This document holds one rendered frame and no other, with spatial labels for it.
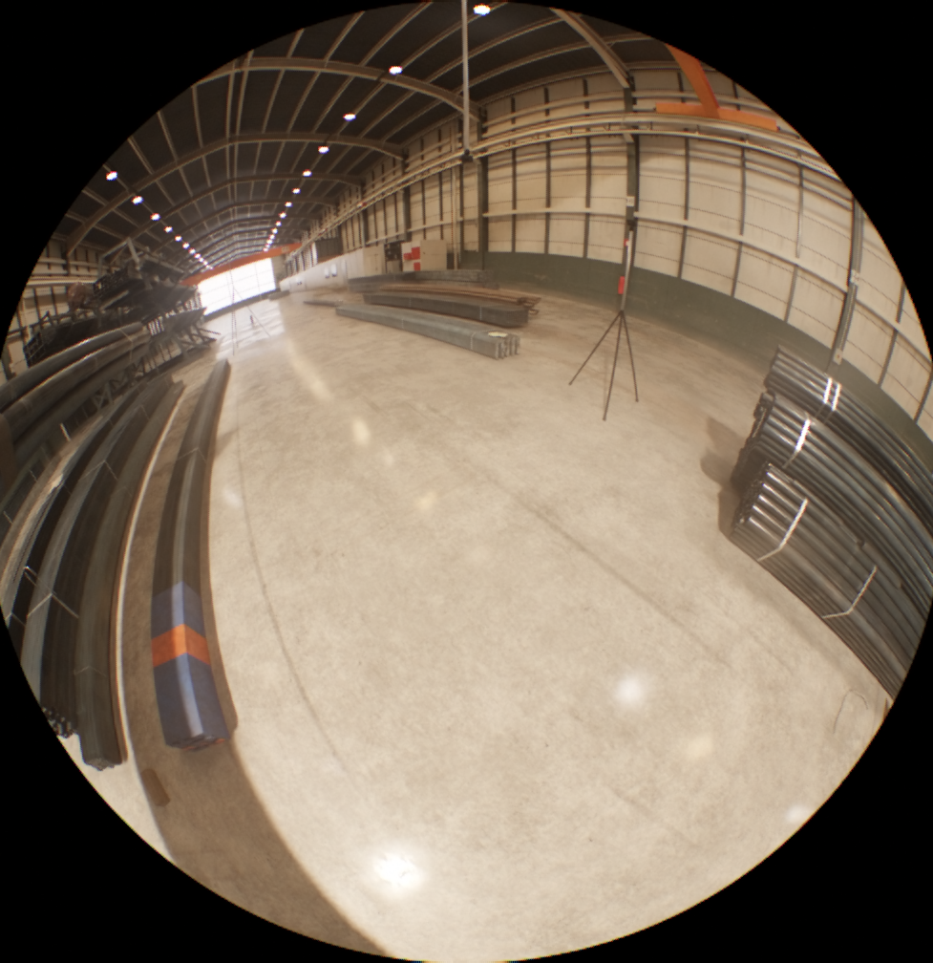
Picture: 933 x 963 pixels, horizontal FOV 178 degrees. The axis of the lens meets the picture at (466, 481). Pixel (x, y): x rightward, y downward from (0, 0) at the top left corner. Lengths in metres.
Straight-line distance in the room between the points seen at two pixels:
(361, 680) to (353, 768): 0.34
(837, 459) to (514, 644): 1.71
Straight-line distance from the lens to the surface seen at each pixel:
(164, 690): 1.49
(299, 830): 1.31
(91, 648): 2.18
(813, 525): 1.82
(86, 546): 2.84
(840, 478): 1.82
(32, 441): 2.13
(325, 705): 1.20
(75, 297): 10.45
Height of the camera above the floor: 1.09
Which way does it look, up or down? 42 degrees down
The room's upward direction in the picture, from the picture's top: 1 degrees counter-clockwise
